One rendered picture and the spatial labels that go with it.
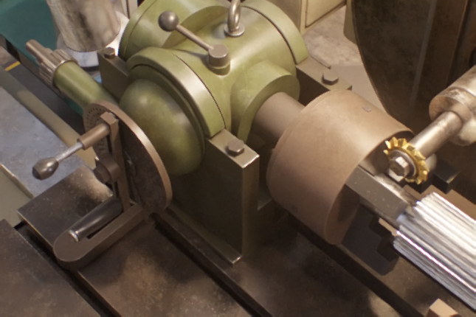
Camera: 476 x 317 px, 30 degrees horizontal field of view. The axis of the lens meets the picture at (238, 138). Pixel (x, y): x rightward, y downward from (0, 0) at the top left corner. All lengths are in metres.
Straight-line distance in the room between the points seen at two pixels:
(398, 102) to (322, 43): 1.75
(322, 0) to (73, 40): 0.47
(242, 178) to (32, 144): 0.79
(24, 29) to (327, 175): 1.22
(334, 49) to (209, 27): 1.87
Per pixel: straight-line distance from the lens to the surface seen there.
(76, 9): 1.62
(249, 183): 1.24
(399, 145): 1.12
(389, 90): 1.45
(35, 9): 2.26
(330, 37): 3.21
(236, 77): 1.27
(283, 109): 1.25
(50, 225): 1.45
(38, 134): 1.94
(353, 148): 1.14
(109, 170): 1.25
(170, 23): 1.25
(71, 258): 1.38
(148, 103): 1.24
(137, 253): 1.40
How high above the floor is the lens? 2.16
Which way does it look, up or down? 49 degrees down
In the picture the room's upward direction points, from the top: straight up
